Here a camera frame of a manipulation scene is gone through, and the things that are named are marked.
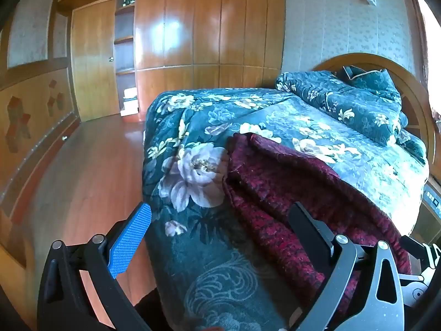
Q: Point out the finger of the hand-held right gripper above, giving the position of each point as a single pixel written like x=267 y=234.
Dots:
x=413 y=246

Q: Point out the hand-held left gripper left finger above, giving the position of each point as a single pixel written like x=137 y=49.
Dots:
x=132 y=238

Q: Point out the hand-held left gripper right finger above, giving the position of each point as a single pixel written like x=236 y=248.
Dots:
x=303 y=219

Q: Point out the dark red patterned garment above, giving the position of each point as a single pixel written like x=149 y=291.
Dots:
x=275 y=186

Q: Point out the folded teal floral quilt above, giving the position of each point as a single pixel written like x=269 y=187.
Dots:
x=355 y=107

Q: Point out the teal floral bed blanket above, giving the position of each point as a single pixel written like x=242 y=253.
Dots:
x=193 y=127

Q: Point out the wooden headboard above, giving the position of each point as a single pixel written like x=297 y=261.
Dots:
x=413 y=110

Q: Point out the white folded items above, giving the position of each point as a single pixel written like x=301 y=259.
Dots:
x=131 y=100

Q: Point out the dark teal pillow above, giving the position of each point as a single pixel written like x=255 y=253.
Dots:
x=361 y=74

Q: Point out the wooden door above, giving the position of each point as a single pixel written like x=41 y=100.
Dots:
x=93 y=62

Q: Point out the open wooden shelf niche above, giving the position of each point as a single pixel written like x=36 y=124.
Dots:
x=124 y=51

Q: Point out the wooden wardrobe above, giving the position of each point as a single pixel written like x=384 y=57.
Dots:
x=206 y=27

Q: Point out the wooden wall panel hexagon decor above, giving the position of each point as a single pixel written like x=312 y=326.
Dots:
x=31 y=127

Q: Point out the wooden window frame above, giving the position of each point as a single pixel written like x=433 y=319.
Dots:
x=422 y=41

